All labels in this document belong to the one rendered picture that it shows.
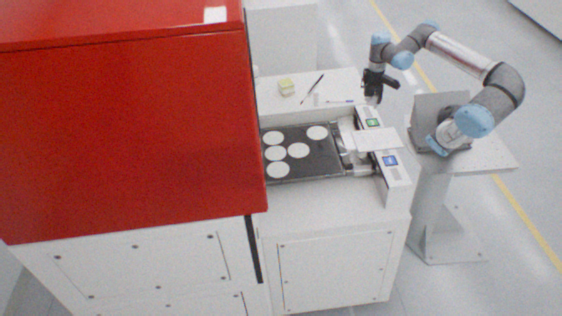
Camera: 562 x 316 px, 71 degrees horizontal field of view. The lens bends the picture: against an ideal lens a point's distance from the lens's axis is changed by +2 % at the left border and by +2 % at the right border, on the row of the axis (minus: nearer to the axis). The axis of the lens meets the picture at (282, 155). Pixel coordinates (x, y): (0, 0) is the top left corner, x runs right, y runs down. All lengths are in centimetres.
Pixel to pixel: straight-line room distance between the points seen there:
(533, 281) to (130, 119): 237
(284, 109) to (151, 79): 117
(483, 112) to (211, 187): 86
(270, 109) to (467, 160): 97
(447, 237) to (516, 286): 43
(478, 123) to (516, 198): 179
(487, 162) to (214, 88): 146
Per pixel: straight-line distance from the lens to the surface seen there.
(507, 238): 285
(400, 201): 169
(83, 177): 108
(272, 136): 189
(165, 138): 95
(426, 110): 197
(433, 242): 265
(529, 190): 320
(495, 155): 207
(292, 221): 164
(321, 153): 179
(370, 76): 170
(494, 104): 138
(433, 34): 159
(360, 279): 203
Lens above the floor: 214
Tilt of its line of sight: 44 degrees down
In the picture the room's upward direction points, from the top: 4 degrees counter-clockwise
